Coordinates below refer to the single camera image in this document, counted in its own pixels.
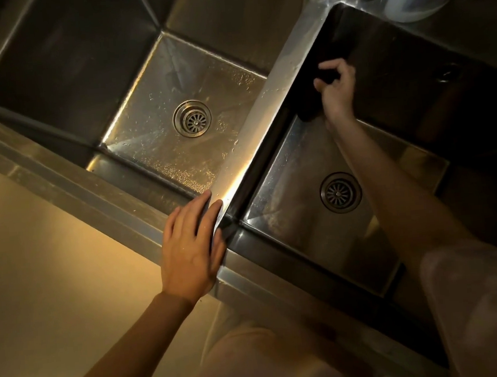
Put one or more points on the light trousers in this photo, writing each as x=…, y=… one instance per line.
x=229, y=325

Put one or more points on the round steel sink drain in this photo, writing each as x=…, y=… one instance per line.
x=192, y=119
x=340, y=192

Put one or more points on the person's right hand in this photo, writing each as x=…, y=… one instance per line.
x=340, y=95

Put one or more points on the person's right forearm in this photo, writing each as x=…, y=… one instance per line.
x=399, y=200

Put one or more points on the person's left hand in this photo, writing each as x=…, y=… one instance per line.
x=189, y=255

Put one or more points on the dark brown cleaning cloth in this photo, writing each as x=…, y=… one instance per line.
x=310, y=99

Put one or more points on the stainless steel sink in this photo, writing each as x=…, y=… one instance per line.
x=71, y=58

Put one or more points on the person's left forearm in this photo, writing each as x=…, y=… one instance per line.
x=128, y=354

